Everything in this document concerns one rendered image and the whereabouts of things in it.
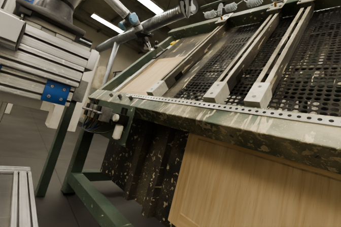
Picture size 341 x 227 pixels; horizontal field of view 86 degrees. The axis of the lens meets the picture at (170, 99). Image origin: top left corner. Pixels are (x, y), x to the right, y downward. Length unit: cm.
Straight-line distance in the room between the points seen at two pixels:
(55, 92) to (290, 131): 87
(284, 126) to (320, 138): 9
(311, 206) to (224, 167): 34
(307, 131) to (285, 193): 33
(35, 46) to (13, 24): 14
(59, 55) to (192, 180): 87
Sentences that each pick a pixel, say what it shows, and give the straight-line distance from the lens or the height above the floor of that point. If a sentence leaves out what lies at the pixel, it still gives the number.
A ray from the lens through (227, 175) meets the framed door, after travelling 98.
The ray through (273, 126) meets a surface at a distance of 68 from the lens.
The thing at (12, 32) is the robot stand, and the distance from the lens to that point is 74.
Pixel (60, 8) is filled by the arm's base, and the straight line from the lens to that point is 91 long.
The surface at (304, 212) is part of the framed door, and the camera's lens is 90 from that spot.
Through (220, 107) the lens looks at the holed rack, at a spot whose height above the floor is 88.
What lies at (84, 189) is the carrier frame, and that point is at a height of 17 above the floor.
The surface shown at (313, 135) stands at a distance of 66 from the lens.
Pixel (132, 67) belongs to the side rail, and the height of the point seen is 123.
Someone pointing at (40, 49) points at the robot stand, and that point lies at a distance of 86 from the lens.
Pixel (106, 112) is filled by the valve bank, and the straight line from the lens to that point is 121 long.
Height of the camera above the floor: 76
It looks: 8 degrees up
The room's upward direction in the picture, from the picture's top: 15 degrees clockwise
